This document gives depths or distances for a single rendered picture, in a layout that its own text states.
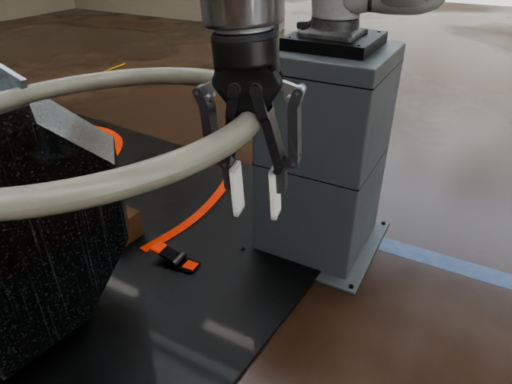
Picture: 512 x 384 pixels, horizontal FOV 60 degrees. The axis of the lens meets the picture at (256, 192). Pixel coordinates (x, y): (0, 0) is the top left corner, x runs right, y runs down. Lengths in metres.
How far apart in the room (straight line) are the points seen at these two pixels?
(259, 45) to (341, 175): 1.03
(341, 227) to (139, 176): 1.22
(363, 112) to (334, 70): 0.15
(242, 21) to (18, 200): 0.27
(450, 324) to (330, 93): 0.87
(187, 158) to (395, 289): 1.38
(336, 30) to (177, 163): 1.11
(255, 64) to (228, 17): 0.05
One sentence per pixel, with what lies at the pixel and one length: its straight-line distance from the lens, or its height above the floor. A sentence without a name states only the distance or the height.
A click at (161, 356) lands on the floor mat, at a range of 1.47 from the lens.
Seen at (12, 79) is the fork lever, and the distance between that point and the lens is 0.85.
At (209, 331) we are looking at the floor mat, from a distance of 1.51.
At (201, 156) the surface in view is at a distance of 0.44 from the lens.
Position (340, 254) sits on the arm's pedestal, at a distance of 1.65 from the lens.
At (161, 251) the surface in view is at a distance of 1.77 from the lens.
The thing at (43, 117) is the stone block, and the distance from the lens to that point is 1.23.
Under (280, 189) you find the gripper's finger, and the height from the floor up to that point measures 0.86.
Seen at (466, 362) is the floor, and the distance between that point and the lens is 1.58.
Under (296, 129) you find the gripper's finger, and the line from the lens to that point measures 0.52.
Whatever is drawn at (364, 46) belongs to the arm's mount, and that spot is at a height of 0.84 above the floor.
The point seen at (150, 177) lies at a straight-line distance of 0.42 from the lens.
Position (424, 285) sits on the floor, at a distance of 1.79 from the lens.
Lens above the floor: 1.14
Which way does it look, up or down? 31 degrees down
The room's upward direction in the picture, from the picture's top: straight up
